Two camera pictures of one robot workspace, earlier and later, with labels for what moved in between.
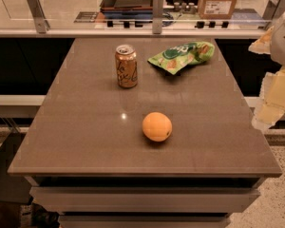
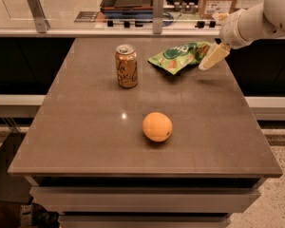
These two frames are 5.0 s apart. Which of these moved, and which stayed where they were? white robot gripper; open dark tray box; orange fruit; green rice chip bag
Moved: white robot gripper
Stayed: green rice chip bag; open dark tray box; orange fruit
